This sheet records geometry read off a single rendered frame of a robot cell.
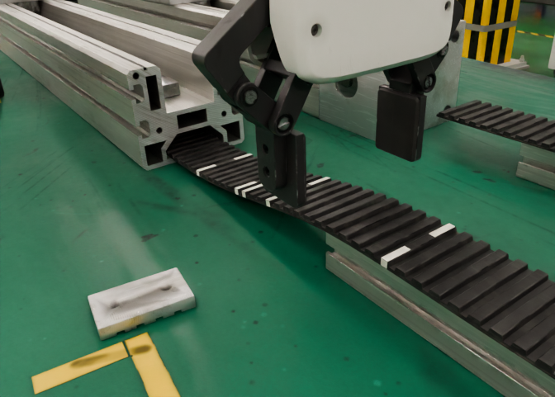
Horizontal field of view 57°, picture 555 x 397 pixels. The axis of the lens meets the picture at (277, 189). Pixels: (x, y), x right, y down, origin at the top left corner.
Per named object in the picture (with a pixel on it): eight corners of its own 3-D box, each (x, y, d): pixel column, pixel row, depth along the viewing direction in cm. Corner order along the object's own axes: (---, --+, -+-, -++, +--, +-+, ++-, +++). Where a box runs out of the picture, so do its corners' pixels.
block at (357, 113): (469, 114, 52) (482, 16, 48) (382, 144, 46) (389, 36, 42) (402, 94, 59) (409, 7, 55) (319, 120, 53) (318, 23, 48)
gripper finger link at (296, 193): (245, 89, 21) (255, 227, 24) (306, 75, 23) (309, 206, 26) (209, 75, 24) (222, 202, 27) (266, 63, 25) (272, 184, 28)
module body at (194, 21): (387, 99, 58) (392, 21, 54) (319, 120, 53) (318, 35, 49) (127, 20, 117) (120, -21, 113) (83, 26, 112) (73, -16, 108)
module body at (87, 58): (244, 141, 48) (237, 49, 44) (144, 172, 43) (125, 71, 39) (39, 32, 107) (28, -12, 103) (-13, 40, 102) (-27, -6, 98)
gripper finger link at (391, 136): (423, 48, 27) (412, 164, 30) (462, 38, 28) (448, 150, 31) (378, 39, 29) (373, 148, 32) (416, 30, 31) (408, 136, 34)
